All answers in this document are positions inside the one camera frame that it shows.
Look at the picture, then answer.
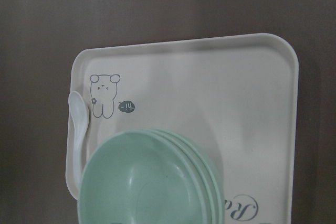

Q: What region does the cream bunny tray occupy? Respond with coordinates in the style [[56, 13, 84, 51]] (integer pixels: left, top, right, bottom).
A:
[[66, 34, 299, 223]]

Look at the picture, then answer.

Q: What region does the green bowl on tray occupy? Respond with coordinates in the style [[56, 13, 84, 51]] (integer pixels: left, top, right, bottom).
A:
[[154, 127, 225, 224]]

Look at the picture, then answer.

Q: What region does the white plastic spoon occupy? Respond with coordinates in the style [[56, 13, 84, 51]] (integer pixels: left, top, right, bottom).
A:
[[68, 91, 90, 191]]

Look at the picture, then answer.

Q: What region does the green bowl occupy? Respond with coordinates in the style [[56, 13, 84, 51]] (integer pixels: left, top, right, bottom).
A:
[[154, 127, 225, 224], [78, 131, 212, 223], [146, 128, 220, 224]]

